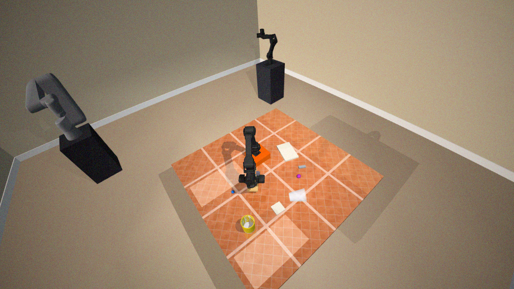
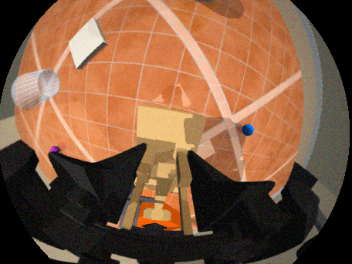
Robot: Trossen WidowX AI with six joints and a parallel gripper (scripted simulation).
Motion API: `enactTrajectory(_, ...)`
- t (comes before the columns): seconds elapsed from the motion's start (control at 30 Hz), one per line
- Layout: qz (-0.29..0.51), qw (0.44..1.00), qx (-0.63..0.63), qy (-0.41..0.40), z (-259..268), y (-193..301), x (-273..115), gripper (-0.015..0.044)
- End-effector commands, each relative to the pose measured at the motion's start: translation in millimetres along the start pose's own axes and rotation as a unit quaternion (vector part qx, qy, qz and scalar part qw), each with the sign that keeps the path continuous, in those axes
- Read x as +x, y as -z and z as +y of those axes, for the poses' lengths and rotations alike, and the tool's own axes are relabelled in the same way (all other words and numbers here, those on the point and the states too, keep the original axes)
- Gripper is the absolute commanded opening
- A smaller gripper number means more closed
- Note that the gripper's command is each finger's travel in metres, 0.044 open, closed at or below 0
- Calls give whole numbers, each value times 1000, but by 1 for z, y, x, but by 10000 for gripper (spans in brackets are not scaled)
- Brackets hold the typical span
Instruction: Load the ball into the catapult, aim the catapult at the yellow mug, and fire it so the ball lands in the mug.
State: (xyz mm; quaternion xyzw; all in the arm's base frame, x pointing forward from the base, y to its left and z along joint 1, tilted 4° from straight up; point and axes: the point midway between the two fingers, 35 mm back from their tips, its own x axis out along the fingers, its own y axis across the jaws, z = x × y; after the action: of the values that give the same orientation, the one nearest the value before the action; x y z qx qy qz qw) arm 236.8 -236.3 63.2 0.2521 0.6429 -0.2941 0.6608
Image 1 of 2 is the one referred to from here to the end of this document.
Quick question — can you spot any yellow open cylindrical cup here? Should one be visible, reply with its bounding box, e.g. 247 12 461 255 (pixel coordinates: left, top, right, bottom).
241 215 255 234

